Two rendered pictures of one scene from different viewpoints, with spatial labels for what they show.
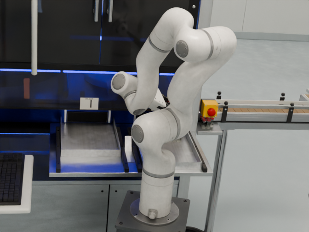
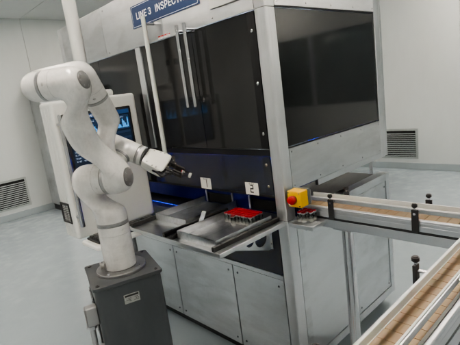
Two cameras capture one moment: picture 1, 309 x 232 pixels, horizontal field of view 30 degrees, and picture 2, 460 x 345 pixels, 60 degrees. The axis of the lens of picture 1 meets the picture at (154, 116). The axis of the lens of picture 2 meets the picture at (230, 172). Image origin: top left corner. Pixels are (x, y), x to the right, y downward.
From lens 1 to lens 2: 225 cm
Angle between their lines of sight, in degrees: 57
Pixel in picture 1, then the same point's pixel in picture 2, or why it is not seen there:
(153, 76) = (104, 132)
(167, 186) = (105, 238)
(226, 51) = (57, 87)
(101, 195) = (228, 274)
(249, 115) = (361, 215)
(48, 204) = (199, 270)
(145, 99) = not seen: hidden behind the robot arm
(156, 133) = (75, 179)
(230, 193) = not seen: outside the picture
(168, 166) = (100, 218)
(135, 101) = not seen: hidden behind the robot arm
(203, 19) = (267, 95)
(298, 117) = (430, 226)
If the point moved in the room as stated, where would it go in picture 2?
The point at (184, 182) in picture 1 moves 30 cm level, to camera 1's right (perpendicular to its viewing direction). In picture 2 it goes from (288, 280) to (337, 304)
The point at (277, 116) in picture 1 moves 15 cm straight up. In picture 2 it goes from (398, 220) to (395, 183)
